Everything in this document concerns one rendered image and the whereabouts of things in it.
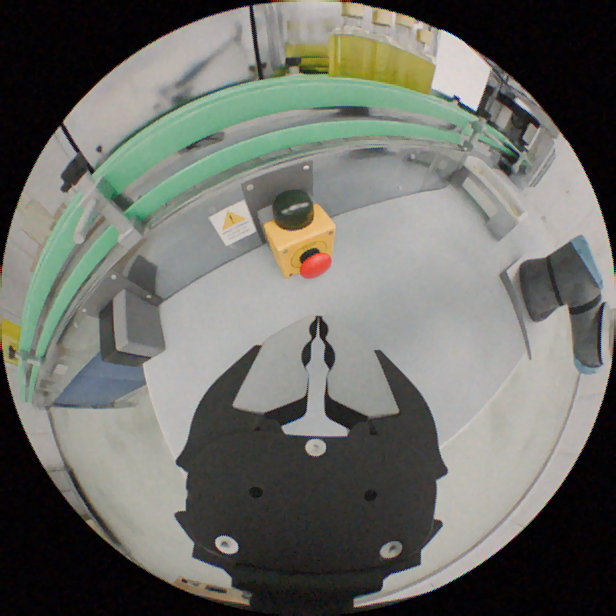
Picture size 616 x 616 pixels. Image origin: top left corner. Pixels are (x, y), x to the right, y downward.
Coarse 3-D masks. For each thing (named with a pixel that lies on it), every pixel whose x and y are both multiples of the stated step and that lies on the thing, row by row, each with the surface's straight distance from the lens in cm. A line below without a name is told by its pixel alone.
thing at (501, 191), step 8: (472, 160) 67; (480, 160) 72; (472, 168) 56; (480, 168) 72; (488, 168) 71; (480, 176) 55; (488, 176) 71; (496, 176) 71; (488, 184) 55; (496, 184) 71; (504, 184) 70; (496, 192) 54; (504, 192) 70; (512, 192) 70; (504, 200) 70; (512, 200) 70; (520, 208) 69; (512, 216) 54; (520, 216) 58
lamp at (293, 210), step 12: (288, 192) 22; (300, 192) 22; (276, 204) 21; (288, 204) 20; (300, 204) 20; (312, 204) 21; (276, 216) 21; (288, 216) 20; (300, 216) 20; (312, 216) 22; (288, 228) 21; (300, 228) 21
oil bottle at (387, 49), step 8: (376, 32) 45; (376, 40) 43; (384, 40) 43; (392, 40) 45; (376, 48) 43; (384, 48) 43; (392, 48) 44; (400, 48) 46; (376, 56) 42; (384, 56) 43; (392, 56) 44; (376, 64) 42; (384, 64) 43; (392, 64) 44; (376, 72) 42; (384, 72) 43; (392, 72) 45; (376, 80) 42; (384, 80) 43; (392, 80) 45
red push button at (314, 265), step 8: (312, 256) 21; (320, 256) 21; (328, 256) 22; (304, 264) 21; (312, 264) 21; (320, 264) 22; (328, 264) 23; (304, 272) 22; (312, 272) 22; (320, 272) 23
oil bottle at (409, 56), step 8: (400, 40) 50; (408, 48) 48; (400, 56) 47; (408, 56) 48; (416, 56) 50; (400, 64) 46; (408, 64) 48; (416, 64) 50; (400, 72) 46; (408, 72) 48; (416, 72) 50; (400, 80) 47; (408, 80) 48; (408, 88) 49
